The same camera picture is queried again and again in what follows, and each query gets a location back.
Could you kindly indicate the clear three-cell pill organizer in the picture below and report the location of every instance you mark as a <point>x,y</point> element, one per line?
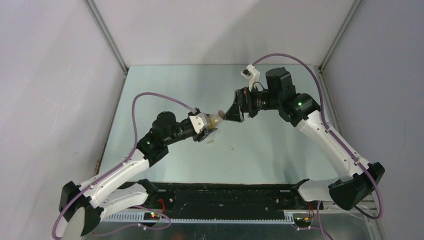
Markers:
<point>211,138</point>

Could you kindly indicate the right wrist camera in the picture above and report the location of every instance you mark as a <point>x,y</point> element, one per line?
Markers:
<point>251,74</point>

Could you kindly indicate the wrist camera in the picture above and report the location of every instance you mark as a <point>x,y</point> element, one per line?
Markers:
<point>251,74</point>
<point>199,121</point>

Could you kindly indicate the aluminium right frame post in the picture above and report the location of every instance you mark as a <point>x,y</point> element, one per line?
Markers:
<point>352,12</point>

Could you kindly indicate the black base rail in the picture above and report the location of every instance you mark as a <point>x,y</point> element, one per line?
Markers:
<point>226,201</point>

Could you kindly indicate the white slotted cable duct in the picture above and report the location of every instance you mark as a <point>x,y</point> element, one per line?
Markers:
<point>137,217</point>

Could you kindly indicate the circuit board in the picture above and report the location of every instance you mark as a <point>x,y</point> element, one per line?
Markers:
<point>303,222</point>
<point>151,216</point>

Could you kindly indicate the aluminium frame post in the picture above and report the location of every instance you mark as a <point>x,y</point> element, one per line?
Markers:
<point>352,12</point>
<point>106,34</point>

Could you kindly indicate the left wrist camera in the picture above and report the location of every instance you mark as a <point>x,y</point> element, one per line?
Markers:
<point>199,121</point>

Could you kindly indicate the aluminium left frame post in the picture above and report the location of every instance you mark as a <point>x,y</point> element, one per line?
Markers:
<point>106,34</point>

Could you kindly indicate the right circuit board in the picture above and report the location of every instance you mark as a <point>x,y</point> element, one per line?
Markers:
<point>303,222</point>

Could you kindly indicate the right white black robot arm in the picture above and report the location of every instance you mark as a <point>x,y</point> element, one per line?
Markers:
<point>356,176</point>

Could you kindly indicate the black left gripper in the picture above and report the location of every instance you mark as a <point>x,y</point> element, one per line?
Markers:
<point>203,134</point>

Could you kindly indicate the left circuit board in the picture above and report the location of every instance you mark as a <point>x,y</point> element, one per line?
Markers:
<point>151,216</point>

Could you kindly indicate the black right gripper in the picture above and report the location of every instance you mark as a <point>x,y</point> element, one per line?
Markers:
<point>243,100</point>

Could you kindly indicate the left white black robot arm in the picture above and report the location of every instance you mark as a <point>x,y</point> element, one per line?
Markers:
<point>85,205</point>

